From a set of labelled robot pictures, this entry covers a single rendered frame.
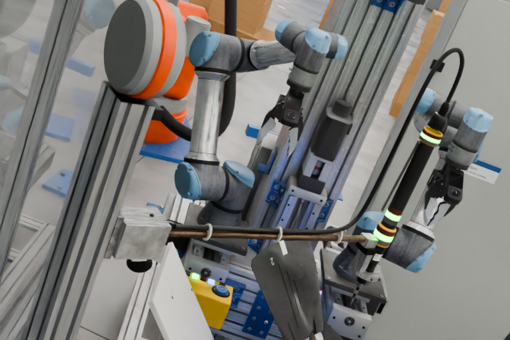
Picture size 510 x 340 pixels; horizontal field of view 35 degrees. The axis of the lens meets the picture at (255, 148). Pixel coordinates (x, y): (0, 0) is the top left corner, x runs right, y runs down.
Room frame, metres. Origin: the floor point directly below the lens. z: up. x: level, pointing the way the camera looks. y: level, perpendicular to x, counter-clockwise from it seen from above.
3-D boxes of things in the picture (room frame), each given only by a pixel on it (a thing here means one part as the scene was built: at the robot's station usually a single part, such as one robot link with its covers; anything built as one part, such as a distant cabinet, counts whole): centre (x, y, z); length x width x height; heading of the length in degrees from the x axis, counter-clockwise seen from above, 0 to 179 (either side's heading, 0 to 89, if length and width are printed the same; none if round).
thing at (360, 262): (1.65, -0.33, 1.50); 0.09 x 0.07 x 0.10; 129
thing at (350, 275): (2.51, -0.47, 1.09); 0.15 x 0.15 x 0.10
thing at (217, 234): (1.46, -0.10, 1.54); 0.54 x 0.01 x 0.01; 129
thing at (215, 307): (1.99, -0.02, 1.02); 0.16 x 0.10 x 0.11; 94
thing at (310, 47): (2.16, -0.05, 1.78); 0.09 x 0.08 x 0.11; 39
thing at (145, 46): (1.20, 0.22, 1.88); 0.17 x 0.15 x 0.16; 4
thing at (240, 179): (2.45, 0.03, 1.20); 0.13 x 0.12 x 0.14; 129
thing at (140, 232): (1.26, 0.15, 1.54); 0.10 x 0.07 x 0.08; 129
